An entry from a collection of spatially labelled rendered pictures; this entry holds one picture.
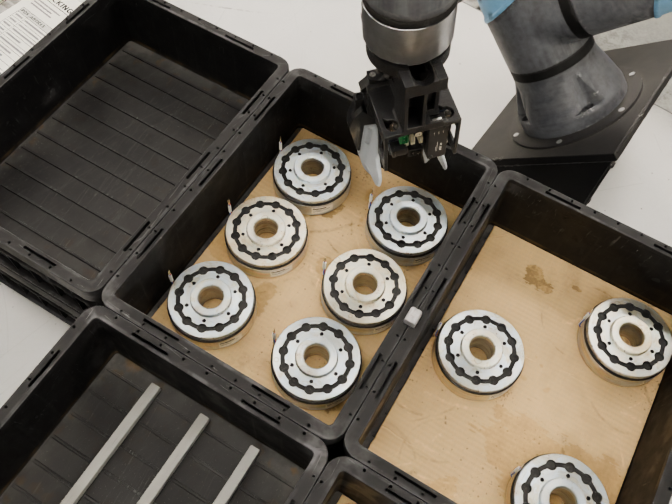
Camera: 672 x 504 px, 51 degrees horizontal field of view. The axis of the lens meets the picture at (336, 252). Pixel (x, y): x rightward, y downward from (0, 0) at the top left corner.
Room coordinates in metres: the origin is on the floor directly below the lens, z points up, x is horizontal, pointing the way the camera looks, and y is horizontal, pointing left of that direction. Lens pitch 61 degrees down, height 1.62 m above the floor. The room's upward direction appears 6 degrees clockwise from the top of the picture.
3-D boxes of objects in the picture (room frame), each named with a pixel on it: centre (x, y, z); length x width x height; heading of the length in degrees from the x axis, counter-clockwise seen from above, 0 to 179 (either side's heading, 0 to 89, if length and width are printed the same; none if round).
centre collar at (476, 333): (0.31, -0.18, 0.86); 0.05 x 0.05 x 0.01
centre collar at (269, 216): (0.44, 0.09, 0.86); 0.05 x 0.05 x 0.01
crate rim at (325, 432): (0.41, 0.03, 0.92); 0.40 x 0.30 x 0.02; 154
